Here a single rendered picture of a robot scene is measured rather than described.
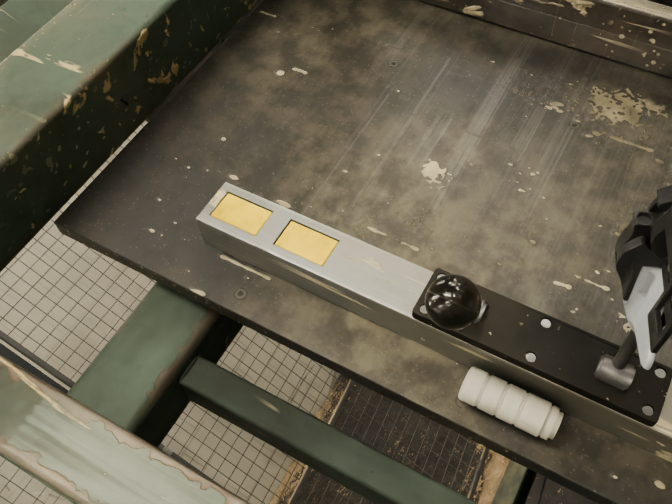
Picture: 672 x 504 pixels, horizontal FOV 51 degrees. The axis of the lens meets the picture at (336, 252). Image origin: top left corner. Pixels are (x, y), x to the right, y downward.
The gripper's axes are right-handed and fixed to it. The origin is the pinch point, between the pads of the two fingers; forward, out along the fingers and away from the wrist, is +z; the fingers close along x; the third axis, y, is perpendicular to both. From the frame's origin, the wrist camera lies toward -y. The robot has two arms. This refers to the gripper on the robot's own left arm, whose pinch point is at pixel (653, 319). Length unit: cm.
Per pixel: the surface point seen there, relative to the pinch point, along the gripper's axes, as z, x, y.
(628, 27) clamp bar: 8.2, 3.3, -40.8
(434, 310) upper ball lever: -1.7, -14.6, 2.3
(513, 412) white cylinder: 10.5, -7.4, 3.6
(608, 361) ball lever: 7.0, -1.0, 0.0
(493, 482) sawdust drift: 277, 26, -71
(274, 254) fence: 9.1, -28.7, -7.5
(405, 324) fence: 10.6, -16.5, -3.0
